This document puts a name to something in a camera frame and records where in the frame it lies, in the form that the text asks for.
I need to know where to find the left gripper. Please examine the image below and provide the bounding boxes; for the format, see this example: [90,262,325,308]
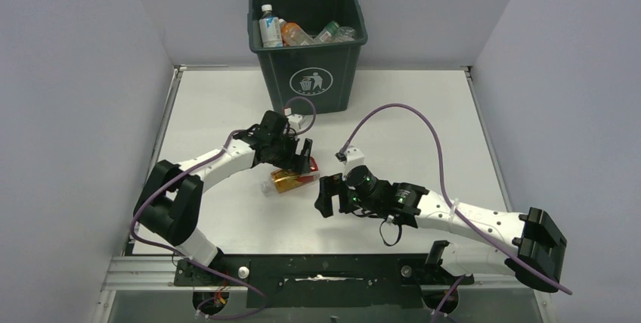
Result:
[268,132,311,175]

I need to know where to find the red orange tea bottle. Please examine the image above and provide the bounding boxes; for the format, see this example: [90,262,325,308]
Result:
[261,157,320,195]

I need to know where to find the orange drink bottle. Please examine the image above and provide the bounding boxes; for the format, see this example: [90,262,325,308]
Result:
[279,19,314,46]

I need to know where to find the green tea bottle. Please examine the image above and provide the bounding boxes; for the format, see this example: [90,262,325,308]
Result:
[314,21,356,44]

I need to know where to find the light blue label bottle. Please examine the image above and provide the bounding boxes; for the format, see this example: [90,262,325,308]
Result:
[259,4,283,48]

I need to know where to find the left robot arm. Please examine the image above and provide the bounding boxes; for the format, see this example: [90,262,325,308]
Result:
[130,108,314,266]

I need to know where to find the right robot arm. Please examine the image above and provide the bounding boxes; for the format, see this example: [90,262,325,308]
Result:
[314,165,567,293]

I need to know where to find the dark green trash bin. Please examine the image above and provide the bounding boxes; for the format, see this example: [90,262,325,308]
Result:
[247,0,368,114]

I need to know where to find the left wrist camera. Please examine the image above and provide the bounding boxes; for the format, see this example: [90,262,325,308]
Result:
[283,107,311,134]

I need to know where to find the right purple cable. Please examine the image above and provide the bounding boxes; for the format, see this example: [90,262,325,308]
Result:
[335,104,573,323]

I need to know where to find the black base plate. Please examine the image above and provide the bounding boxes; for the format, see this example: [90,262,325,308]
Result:
[173,253,457,316]

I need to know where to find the aluminium front rail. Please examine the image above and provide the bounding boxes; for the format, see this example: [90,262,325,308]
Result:
[101,256,526,291]

